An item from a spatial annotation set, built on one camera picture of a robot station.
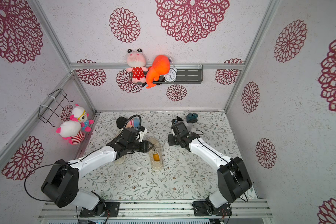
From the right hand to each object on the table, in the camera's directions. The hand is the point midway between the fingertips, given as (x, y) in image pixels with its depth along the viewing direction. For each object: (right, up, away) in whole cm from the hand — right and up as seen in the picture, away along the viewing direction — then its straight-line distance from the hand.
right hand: (171, 136), depth 87 cm
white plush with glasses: (-61, +14, +6) cm, 63 cm away
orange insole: (-9, -13, +1) cm, 16 cm away
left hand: (-12, -6, -1) cm, 13 cm away
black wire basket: (-66, +17, -10) cm, 69 cm away
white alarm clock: (0, +38, +3) cm, 39 cm away
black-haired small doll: (-22, +6, -8) cm, 24 cm away
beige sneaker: (-9, -8, +5) cm, 13 cm away
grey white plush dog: (+2, +10, -10) cm, 14 cm away
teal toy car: (+17, +13, +21) cm, 30 cm away
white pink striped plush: (-62, +4, -2) cm, 62 cm away
